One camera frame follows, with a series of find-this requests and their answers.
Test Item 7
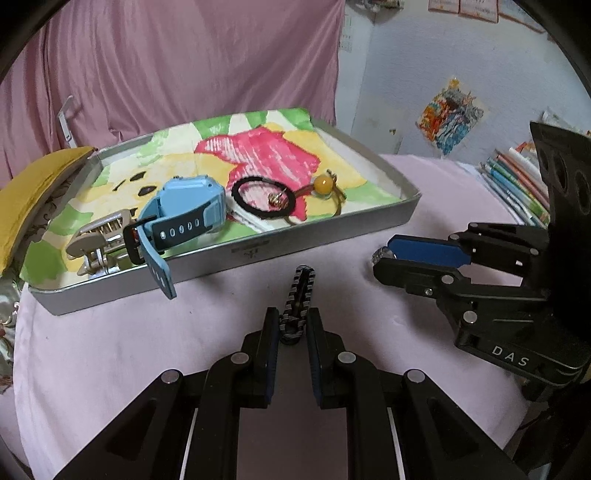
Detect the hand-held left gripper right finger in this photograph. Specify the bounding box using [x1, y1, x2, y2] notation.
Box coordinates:
[307, 307, 529, 480]

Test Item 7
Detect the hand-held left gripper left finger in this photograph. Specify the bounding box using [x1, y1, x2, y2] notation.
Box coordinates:
[53, 307, 282, 480]

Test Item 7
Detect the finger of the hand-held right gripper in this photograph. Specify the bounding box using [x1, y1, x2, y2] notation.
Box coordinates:
[387, 224, 550, 278]
[373, 257, 550, 324]

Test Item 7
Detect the striped black spiral hair tie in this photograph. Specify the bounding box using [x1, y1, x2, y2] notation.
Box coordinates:
[279, 264, 317, 346]

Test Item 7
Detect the silver metal tray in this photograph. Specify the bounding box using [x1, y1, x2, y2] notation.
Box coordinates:
[21, 107, 422, 317]

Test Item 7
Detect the yellow bead cord hair tie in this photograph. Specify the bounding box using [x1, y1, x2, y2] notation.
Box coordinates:
[284, 168, 348, 227]

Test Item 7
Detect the plain black hair tie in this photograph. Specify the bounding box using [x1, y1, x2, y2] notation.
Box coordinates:
[231, 176, 296, 220]

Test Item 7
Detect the blue smart watch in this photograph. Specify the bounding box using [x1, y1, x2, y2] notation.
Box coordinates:
[122, 176, 228, 301]

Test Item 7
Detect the silver hair claw clip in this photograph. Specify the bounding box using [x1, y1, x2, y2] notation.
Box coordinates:
[65, 209, 139, 278]

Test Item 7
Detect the stack of books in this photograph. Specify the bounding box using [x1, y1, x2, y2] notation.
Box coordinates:
[478, 138, 552, 227]

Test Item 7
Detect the yellow pillow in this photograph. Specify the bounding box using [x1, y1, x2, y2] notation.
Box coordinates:
[0, 147, 98, 278]

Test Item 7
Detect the pink curtain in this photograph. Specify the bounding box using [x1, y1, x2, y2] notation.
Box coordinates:
[0, 0, 347, 183]

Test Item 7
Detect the colourful wall drawing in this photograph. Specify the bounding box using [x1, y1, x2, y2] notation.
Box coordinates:
[416, 78, 485, 157]

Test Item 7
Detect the white window handle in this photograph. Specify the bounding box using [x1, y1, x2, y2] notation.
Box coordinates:
[56, 95, 77, 149]

